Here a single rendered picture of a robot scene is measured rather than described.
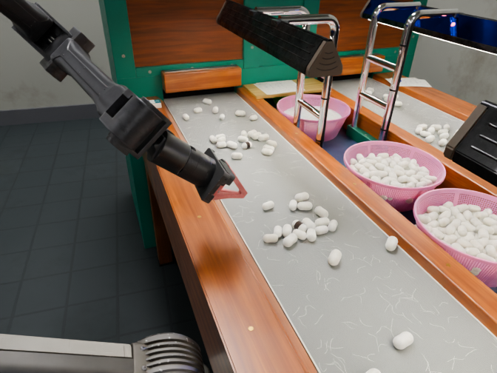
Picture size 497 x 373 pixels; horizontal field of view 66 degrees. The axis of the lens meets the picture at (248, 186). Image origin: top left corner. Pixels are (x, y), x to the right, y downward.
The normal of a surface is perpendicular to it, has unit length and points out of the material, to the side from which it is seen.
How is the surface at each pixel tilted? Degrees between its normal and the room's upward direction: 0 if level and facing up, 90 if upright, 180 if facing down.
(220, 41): 90
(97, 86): 38
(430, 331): 0
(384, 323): 0
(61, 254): 0
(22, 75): 90
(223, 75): 90
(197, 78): 90
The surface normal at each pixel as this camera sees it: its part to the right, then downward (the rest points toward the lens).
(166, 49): 0.36, 0.51
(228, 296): 0.02, -0.84
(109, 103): -0.44, -0.44
